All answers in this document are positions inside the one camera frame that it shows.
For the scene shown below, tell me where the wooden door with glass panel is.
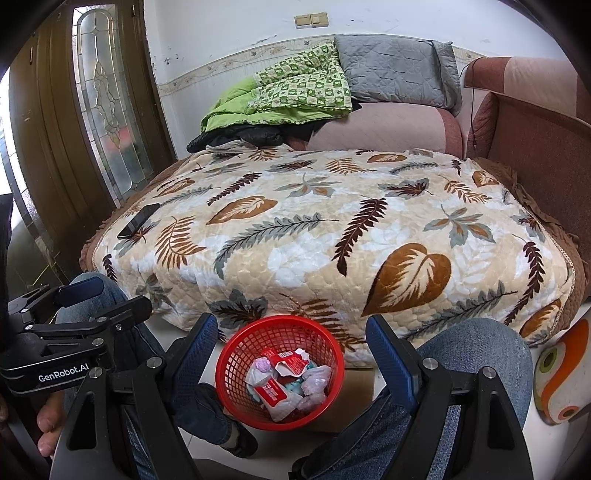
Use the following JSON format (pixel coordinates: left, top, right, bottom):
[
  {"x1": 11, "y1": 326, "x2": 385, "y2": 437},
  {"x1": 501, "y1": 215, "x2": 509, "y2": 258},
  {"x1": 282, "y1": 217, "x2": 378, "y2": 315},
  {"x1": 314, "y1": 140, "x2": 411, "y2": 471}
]
[{"x1": 9, "y1": 0, "x2": 177, "y2": 278}]

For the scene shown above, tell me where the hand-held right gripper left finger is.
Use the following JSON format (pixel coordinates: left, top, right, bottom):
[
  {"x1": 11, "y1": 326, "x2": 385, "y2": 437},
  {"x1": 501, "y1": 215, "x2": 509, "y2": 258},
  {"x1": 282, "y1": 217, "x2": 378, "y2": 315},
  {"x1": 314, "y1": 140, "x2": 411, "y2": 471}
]
[{"x1": 48, "y1": 313, "x2": 220, "y2": 480}]

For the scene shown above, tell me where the pink sofa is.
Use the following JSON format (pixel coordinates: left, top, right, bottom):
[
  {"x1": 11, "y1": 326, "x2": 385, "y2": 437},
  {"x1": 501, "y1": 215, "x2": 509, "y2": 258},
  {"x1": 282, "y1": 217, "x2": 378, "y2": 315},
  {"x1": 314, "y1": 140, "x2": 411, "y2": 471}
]
[{"x1": 307, "y1": 56, "x2": 591, "y2": 260}]

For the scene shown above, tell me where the black jacket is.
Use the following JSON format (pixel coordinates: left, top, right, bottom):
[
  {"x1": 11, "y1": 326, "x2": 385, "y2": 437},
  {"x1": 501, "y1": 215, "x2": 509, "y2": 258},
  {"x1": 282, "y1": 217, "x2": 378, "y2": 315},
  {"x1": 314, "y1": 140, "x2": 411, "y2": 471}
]
[{"x1": 186, "y1": 104, "x2": 362, "y2": 156}]

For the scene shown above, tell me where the leaf print blanket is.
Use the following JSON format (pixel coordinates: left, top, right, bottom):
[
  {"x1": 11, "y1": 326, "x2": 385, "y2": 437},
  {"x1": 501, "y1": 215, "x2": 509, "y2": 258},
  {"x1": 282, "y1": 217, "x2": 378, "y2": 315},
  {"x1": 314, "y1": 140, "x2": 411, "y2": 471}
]
[{"x1": 78, "y1": 148, "x2": 581, "y2": 368}]

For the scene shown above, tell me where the person's right leg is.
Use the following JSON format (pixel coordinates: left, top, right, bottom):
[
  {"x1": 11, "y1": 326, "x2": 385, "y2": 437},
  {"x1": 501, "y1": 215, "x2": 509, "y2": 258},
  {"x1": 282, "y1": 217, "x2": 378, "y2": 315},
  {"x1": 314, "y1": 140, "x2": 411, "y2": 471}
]
[{"x1": 295, "y1": 318, "x2": 534, "y2": 480}]

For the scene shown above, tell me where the orange white plush toy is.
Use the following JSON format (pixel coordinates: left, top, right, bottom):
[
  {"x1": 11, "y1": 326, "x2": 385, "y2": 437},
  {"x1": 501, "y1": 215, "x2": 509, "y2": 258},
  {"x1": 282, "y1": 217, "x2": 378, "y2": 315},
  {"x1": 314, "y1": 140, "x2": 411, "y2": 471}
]
[{"x1": 533, "y1": 318, "x2": 591, "y2": 426}]

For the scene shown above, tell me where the pinkish clear plastic wrapper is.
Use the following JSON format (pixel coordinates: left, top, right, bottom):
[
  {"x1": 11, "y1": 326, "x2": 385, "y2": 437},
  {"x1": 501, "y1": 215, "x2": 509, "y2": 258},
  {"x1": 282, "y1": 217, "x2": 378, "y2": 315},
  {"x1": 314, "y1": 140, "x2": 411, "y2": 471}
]
[{"x1": 299, "y1": 366, "x2": 332, "y2": 409}]

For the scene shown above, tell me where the dark shoe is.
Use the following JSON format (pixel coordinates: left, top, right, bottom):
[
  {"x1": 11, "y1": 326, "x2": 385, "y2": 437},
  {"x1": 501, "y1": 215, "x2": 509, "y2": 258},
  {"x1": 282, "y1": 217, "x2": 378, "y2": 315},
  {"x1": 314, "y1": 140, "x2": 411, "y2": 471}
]
[{"x1": 182, "y1": 383, "x2": 260, "y2": 459}]

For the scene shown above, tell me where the red mesh basket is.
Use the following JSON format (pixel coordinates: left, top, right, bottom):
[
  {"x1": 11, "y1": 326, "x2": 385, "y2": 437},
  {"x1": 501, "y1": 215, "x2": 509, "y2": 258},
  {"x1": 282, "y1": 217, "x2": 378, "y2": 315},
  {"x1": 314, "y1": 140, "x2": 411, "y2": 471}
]
[{"x1": 215, "y1": 315, "x2": 346, "y2": 431}]

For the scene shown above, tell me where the grey quilted pillow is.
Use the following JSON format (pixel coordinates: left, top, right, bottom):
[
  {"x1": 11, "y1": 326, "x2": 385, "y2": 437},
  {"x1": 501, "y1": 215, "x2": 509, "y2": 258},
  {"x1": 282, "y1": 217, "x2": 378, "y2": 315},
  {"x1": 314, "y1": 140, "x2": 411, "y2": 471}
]
[{"x1": 333, "y1": 33, "x2": 463, "y2": 116}]

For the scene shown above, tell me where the beige light switch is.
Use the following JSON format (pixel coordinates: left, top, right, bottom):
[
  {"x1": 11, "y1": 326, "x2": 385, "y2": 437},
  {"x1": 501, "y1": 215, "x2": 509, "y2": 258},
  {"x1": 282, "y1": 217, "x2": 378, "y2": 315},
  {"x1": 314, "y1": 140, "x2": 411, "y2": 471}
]
[{"x1": 294, "y1": 12, "x2": 330, "y2": 30}]

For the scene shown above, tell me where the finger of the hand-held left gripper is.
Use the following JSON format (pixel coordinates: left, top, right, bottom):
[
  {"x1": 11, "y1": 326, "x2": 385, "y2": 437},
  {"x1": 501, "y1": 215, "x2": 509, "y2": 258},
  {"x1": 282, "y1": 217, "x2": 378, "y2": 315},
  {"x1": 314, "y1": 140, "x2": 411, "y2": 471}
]
[
  {"x1": 88, "y1": 295, "x2": 153, "y2": 331},
  {"x1": 53, "y1": 278, "x2": 106, "y2": 309}
]

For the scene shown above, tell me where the black smartphone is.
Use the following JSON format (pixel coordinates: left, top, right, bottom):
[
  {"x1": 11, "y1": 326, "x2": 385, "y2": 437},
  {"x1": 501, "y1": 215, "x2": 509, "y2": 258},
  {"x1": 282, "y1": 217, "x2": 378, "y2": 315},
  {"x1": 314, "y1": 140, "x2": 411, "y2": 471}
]
[{"x1": 117, "y1": 203, "x2": 161, "y2": 240}]

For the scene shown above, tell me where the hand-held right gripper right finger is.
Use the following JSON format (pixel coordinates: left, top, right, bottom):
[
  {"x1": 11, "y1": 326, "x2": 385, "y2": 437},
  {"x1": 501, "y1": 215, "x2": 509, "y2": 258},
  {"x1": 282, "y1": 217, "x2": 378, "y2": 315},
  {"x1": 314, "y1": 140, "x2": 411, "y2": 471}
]
[{"x1": 365, "y1": 314, "x2": 529, "y2": 480}]

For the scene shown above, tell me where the thin dark cable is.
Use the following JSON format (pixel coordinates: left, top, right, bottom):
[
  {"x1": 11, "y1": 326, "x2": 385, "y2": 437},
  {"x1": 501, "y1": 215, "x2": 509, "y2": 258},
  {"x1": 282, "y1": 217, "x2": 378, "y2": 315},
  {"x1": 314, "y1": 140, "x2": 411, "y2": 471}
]
[{"x1": 456, "y1": 58, "x2": 479, "y2": 149}]

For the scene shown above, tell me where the green checkered quilt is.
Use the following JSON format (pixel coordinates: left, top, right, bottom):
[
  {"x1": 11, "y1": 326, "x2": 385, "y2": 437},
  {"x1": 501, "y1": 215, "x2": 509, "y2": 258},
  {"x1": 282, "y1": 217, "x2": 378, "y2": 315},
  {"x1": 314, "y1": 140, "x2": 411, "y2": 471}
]
[{"x1": 199, "y1": 41, "x2": 354, "y2": 140}]

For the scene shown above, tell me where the person's left hand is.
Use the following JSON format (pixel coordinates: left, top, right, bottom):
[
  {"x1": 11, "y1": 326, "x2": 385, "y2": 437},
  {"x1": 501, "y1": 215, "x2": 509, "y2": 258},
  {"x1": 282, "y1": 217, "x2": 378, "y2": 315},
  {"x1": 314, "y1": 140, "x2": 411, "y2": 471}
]
[{"x1": 34, "y1": 390, "x2": 68, "y2": 457}]

